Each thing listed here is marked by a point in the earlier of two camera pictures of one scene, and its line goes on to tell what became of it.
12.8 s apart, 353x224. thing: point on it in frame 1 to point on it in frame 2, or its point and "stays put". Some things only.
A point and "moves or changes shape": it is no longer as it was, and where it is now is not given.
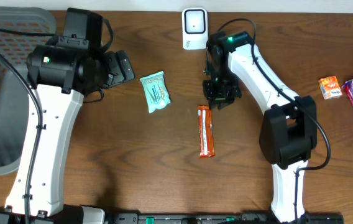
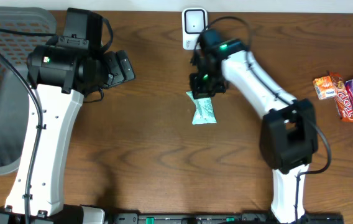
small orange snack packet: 330,88 moves or changes shape
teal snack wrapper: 156,91 to 204,113
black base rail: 220,218 stays put
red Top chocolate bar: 206,133 to 343,101
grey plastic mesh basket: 3,96 stays put
